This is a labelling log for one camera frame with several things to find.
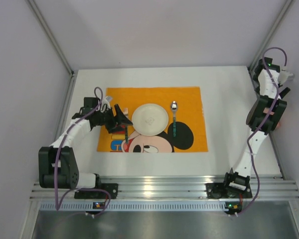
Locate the fork with patterned handle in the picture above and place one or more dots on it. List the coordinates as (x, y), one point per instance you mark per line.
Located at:
(126, 113)

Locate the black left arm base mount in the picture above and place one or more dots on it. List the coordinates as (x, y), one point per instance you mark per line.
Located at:
(107, 190)

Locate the aluminium corner post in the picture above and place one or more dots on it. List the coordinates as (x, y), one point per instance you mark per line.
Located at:
(49, 34)
(278, 20)

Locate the cream round plate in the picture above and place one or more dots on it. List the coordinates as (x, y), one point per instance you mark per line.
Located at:
(150, 119)

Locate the spoon with patterned handle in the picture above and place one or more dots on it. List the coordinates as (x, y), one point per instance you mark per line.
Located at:
(174, 108)

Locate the slotted grey cable duct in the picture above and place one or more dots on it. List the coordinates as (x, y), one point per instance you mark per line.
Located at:
(139, 206)

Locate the right aluminium corner post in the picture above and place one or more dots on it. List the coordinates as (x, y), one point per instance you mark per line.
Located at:
(278, 20)

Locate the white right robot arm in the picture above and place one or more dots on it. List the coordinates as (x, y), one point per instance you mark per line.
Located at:
(263, 118)

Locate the left aluminium corner post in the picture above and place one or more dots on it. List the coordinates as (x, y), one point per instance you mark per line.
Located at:
(49, 34)

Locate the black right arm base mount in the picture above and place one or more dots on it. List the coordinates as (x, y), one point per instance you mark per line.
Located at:
(220, 191)

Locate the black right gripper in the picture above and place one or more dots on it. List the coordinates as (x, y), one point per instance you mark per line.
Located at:
(284, 91)

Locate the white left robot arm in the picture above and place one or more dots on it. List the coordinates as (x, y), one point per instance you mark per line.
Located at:
(57, 162)

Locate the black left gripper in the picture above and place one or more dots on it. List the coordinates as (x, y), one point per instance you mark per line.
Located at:
(113, 119)

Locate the aluminium front frame rail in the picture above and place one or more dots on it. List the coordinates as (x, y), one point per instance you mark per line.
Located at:
(272, 188)

